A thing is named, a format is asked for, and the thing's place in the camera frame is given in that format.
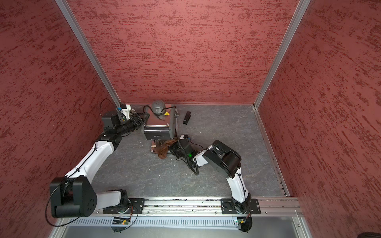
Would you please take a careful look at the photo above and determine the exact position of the brown cloth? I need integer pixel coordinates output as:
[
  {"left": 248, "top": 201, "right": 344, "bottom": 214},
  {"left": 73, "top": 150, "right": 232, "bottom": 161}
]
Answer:
[{"left": 151, "top": 138, "right": 177, "bottom": 159}]

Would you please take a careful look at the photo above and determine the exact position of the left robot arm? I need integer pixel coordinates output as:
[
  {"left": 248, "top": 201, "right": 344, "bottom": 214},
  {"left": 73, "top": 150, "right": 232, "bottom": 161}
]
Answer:
[{"left": 45, "top": 113, "right": 149, "bottom": 220}]

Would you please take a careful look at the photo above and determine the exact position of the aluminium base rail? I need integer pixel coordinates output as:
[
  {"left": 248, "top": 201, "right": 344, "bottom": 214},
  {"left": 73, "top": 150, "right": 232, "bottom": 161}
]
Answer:
[{"left": 47, "top": 196, "right": 304, "bottom": 230}]

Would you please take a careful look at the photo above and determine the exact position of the black power cord with plug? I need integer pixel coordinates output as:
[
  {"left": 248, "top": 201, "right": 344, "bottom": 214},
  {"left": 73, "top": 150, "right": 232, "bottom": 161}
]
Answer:
[{"left": 142, "top": 104, "right": 178, "bottom": 118}]

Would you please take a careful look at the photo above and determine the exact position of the grey stapler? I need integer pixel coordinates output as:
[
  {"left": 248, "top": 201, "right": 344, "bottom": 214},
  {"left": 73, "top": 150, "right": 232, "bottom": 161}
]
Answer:
[{"left": 183, "top": 111, "right": 191, "bottom": 125}]

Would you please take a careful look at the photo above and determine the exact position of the left corner aluminium profile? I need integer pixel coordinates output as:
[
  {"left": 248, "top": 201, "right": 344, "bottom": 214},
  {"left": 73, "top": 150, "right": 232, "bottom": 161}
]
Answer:
[{"left": 55, "top": 0, "right": 122, "bottom": 107}]

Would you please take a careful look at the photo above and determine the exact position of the right corner aluminium profile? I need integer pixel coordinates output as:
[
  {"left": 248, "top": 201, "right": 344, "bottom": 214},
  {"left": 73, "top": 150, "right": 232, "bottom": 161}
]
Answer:
[{"left": 254, "top": 0, "right": 311, "bottom": 110}]

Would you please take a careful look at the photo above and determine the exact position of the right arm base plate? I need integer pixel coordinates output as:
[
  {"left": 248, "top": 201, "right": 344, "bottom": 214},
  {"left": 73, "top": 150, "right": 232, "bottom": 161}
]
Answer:
[{"left": 220, "top": 198, "right": 261, "bottom": 215}]

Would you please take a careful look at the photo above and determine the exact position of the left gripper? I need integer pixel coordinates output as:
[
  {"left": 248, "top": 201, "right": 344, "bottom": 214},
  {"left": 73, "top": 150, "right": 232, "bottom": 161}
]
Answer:
[{"left": 116, "top": 112, "right": 150, "bottom": 135}]

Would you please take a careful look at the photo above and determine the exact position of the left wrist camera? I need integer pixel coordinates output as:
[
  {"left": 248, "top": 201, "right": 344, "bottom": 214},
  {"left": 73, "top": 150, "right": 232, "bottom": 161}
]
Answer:
[{"left": 102, "top": 104, "right": 132, "bottom": 131}]

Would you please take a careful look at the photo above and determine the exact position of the silver coffee machine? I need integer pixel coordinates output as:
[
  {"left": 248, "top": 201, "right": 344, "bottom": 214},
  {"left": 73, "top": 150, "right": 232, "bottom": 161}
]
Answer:
[{"left": 142, "top": 100, "right": 178, "bottom": 154}]

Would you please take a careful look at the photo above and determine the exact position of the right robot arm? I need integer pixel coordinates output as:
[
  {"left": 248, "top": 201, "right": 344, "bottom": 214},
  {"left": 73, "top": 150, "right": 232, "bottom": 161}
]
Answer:
[{"left": 170, "top": 138, "right": 251, "bottom": 214}]

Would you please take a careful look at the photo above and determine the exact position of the corner aluminium profile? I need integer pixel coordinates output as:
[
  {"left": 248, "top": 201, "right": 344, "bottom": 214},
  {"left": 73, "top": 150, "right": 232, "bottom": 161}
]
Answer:
[
  {"left": 254, "top": 0, "right": 311, "bottom": 110},
  {"left": 55, "top": 0, "right": 122, "bottom": 107}
]

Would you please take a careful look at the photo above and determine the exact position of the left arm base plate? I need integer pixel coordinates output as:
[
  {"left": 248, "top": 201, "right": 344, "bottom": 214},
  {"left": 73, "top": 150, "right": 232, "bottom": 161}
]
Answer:
[{"left": 102, "top": 198, "right": 146, "bottom": 215}]

